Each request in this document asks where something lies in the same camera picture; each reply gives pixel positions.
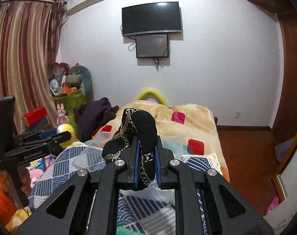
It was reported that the pink plush toy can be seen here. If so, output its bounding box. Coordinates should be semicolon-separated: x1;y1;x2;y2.
30;169;44;188

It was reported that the red box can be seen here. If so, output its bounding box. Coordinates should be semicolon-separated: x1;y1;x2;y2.
22;106;47;127

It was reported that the dark purple garment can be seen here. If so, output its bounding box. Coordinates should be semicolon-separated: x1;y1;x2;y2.
75;97;119;142

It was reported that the large wall television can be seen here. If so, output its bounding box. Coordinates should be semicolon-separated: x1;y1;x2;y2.
121;2;182;36

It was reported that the green cardboard box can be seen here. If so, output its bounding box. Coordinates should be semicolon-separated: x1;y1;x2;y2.
53;90;86;112

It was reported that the blue white patterned tablecloth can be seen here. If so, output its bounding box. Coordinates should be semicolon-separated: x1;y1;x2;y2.
27;144;224;235

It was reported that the brown wooden door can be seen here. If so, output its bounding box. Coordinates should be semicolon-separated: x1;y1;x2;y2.
272;10;297;176

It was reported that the yellow felt ball toy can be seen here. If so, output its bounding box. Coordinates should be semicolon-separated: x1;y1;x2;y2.
57;124;75;148

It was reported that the black cloth with chain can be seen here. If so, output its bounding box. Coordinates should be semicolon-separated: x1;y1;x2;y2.
102;108;158;190

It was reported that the grey green plush toy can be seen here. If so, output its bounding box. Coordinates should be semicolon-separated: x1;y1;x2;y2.
66;65;94;100

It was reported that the green knitted cloth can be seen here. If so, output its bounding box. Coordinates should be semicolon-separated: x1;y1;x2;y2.
116;226;142;235

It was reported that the striped pink curtain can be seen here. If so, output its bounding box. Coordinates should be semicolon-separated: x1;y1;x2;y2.
0;0;66;134

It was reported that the yellow curved headboard cushion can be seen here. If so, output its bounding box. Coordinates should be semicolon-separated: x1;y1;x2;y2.
136;87;168;107

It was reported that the small wall monitor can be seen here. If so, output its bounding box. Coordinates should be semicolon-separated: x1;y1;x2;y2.
135;34;169;59

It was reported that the beige patchwork blanket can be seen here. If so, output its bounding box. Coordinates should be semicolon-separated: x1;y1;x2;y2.
93;100;230;181

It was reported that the clear plastic storage box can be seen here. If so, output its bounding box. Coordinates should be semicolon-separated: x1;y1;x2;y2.
72;132;183;206

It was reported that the hand with orange sleeve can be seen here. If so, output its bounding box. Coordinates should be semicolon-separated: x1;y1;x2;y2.
0;162;33;196

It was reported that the pink rabbit figure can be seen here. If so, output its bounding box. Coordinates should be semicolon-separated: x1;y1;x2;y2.
57;103;69;126

